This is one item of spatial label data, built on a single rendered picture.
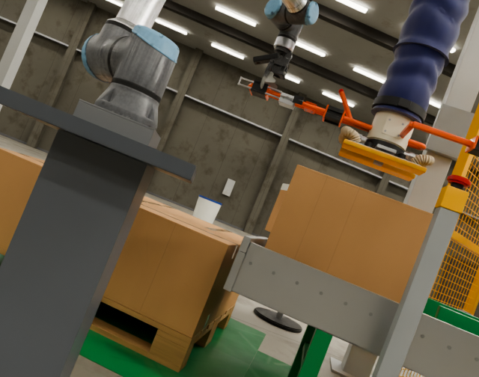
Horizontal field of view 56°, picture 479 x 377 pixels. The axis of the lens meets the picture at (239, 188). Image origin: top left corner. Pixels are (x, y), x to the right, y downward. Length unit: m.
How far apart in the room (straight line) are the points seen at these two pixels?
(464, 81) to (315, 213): 1.71
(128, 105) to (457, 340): 1.29
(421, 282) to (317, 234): 0.49
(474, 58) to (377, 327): 2.09
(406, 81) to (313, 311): 1.01
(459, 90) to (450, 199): 1.75
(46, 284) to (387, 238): 1.20
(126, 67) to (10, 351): 0.82
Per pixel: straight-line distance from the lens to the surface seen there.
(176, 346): 1.94
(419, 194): 3.03
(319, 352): 1.70
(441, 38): 2.13
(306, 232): 1.82
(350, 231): 1.83
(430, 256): 1.52
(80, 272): 1.29
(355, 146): 1.90
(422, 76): 2.07
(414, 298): 1.52
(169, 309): 1.92
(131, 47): 1.38
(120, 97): 1.32
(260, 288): 1.68
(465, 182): 1.55
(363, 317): 1.69
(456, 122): 3.11
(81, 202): 1.27
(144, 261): 1.94
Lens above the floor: 0.69
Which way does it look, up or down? 3 degrees up
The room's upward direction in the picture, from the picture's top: 22 degrees clockwise
